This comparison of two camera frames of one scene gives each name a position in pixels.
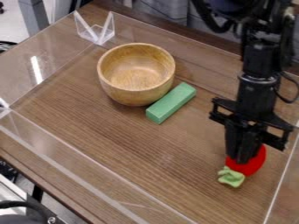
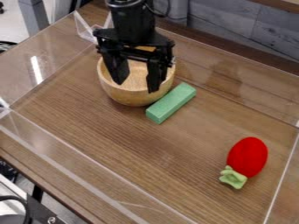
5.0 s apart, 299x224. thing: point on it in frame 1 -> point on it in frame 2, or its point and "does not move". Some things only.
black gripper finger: (248, 145) -> (156, 73)
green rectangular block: (171, 103) does not move
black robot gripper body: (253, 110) -> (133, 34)
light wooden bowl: (135, 73) does not move
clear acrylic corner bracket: (96, 33) does not move
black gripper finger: (235, 142) -> (116, 64)
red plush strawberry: (233, 172) does not move
